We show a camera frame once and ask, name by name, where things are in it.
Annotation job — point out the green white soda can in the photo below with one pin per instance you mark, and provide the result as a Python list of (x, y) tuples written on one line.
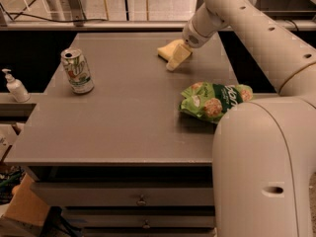
[(77, 70)]

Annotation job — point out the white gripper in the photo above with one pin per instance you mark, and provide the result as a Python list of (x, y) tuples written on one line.
[(191, 36)]

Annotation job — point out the cardboard box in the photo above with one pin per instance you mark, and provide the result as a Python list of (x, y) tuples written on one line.
[(26, 206)]

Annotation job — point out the metal drawer knob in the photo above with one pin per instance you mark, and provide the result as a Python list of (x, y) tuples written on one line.
[(141, 201), (146, 225)]

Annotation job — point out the white pump bottle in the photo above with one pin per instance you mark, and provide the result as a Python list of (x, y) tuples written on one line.
[(16, 87)]

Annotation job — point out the grey side shelf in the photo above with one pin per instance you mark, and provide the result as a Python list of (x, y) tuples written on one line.
[(10, 108)]

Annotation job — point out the left metal rail post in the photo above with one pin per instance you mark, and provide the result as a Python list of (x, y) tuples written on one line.
[(77, 12)]

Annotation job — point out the grey drawer cabinet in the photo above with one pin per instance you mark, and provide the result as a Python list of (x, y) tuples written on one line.
[(128, 130)]

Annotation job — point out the grey horizontal rail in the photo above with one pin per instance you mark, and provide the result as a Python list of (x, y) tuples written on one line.
[(96, 26)]

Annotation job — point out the green snack bag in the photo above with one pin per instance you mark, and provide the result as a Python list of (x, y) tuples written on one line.
[(210, 102)]

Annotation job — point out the metal drawer knob lower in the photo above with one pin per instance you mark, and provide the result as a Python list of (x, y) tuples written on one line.
[(146, 225)]

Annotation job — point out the metal drawer knob upper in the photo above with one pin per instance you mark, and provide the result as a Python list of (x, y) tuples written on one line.
[(141, 201)]

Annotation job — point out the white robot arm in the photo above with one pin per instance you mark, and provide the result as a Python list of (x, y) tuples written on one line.
[(263, 151)]

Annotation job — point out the top grey drawer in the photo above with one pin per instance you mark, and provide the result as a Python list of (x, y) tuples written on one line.
[(97, 194)]

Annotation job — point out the yellow sponge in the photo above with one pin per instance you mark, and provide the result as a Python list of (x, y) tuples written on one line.
[(166, 52)]

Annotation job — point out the grey drawer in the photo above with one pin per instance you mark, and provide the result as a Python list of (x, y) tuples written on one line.
[(97, 194), (158, 218)]

